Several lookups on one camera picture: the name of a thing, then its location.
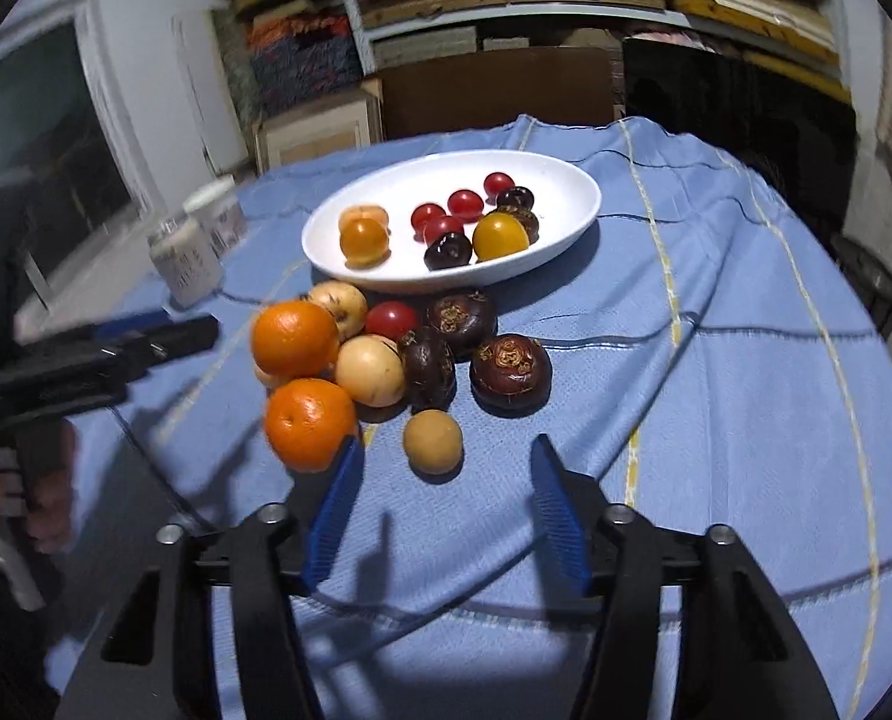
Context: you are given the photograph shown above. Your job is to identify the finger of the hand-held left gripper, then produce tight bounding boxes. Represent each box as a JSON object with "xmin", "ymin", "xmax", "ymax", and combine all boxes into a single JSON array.
[
  {"xmin": 86, "ymin": 313, "xmax": 173, "ymax": 338},
  {"xmin": 93, "ymin": 317, "xmax": 220, "ymax": 380}
]

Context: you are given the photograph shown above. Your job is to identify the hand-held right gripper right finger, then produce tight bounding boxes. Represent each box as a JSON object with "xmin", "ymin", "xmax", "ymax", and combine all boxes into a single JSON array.
[{"xmin": 530, "ymin": 433, "xmax": 840, "ymax": 720}]

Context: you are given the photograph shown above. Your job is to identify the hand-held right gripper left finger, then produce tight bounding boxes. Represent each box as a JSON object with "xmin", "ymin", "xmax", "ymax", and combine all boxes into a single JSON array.
[{"xmin": 56, "ymin": 435, "xmax": 366, "ymax": 720}]

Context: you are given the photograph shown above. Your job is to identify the orange mandarin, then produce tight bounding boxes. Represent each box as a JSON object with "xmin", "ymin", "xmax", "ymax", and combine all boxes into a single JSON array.
[
  {"xmin": 264, "ymin": 379, "xmax": 361, "ymax": 473},
  {"xmin": 251, "ymin": 300, "xmax": 340, "ymax": 378}
]

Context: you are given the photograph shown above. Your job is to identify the tan round longan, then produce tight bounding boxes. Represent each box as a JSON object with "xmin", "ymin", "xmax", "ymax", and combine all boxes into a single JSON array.
[{"xmin": 403, "ymin": 410, "xmax": 464, "ymax": 475}]

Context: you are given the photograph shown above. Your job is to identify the small yellow tomato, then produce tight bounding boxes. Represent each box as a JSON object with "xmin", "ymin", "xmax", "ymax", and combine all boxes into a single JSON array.
[{"xmin": 339, "ymin": 217, "xmax": 388, "ymax": 267}]

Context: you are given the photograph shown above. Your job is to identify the large yellow tomato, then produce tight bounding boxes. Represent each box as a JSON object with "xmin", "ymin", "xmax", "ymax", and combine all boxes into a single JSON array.
[{"xmin": 473, "ymin": 213, "xmax": 531, "ymax": 262}]

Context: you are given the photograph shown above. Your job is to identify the white oval plate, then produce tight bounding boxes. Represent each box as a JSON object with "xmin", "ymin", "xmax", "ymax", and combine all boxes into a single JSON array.
[{"xmin": 301, "ymin": 151, "xmax": 603, "ymax": 295}]

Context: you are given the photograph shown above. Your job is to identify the person's left hand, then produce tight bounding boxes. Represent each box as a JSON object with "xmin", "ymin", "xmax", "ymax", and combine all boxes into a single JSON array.
[{"xmin": 0, "ymin": 420, "xmax": 78, "ymax": 563}]

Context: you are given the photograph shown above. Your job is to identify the white drink can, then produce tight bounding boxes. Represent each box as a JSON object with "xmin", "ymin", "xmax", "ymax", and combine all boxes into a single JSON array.
[{"xmin": 148, "ymin": 217, "xmax": 224, "ymax": 308}]

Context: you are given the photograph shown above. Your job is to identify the white paper cup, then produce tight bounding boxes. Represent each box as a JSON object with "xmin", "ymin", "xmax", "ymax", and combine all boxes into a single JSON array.
[{"xmin": 183, "ymin": 176, "xmax": 250, "ymax": 252}]

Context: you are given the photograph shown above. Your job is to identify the blue checked tablecloth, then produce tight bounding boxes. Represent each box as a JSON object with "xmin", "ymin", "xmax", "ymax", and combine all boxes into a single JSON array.
[{"xmin": 41, "ymin": 116, "xmax": 892, "ymax": 720}]

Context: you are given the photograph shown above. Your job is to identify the white leaning panel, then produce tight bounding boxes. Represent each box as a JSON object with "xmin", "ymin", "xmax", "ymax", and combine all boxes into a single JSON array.
[{"xmin": 172, "ymin": 7, "xmax": 248, "ymax": 173}]

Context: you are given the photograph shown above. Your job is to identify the green patterned panel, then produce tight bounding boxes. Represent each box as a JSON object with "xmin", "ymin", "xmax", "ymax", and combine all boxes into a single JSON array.
[{"xmin": 213, "ymin": 7, "xmax": 259, "ymax": 128}]

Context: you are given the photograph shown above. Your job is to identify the blue patterned fabric boxes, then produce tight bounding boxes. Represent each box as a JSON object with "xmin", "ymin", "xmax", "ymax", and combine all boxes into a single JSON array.
[{"xmin": 247, "ymin": 11, "xmax": 364, "ymax": 117}]

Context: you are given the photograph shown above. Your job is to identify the grey woven box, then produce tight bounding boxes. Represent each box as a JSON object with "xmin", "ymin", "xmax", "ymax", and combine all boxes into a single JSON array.
[{"xmin": 371, "ymin": 26, "xmax": 480, "ymax": 68}]

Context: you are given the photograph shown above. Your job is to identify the black round stool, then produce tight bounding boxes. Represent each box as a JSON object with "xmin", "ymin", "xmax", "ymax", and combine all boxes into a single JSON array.
[{"xmin": 828, "ymin": 232, "xmax": 892, "ymax": 338}]

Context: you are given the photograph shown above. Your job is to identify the brown board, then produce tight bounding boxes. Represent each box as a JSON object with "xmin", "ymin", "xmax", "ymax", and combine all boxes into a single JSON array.
[{"xmin": 378, "ymin": 47, "xmax": 615, "ymax": 140}]

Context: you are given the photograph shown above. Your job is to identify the black screen panel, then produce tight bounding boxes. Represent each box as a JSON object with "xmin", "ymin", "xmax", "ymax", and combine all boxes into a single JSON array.
[{"xmin": 621, "ymin": 37, "xmax": 859, "ymax": 218}]

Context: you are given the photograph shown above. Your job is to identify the white metal shelf rack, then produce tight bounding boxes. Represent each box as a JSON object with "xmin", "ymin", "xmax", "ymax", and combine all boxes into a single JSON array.
[{"xmin": 329, "ymin": 0, "xmax": 852, "ymax": 83}]

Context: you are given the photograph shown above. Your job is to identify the stack of yellow flat boxes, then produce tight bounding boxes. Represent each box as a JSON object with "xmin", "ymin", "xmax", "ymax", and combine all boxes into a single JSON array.
[{"xmin": 674, "ymin": 0, "xmax": 840, "ymax": 65}]

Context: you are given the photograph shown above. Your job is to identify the dark window with white frame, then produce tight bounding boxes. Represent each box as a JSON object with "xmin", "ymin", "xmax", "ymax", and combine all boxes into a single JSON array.
[{"xmin": 0, "ymin": 0, "xmax": 154, "ymax": 301}]

